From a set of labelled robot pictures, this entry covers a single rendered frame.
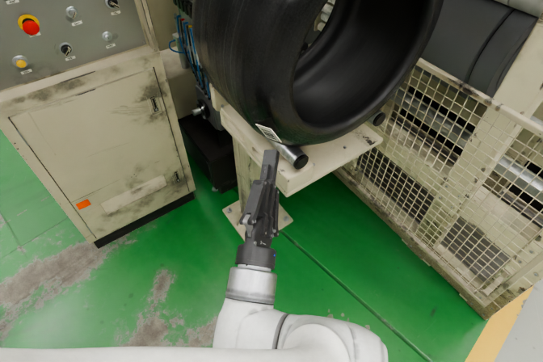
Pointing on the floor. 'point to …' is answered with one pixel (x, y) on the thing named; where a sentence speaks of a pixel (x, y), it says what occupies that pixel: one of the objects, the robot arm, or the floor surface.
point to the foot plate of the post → (242, 215)
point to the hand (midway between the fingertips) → (269, 166)
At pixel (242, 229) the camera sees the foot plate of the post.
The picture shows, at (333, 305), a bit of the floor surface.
